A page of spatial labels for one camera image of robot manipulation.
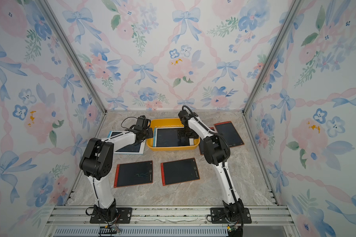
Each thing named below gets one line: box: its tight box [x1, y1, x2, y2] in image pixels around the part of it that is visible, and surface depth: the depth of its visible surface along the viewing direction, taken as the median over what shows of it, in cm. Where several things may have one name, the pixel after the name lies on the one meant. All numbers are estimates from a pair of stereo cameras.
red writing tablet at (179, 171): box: [160, 157, 201, 187], surface depth 90 cm
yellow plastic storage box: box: [146, 118, 201, 152], surface depth 101 cm
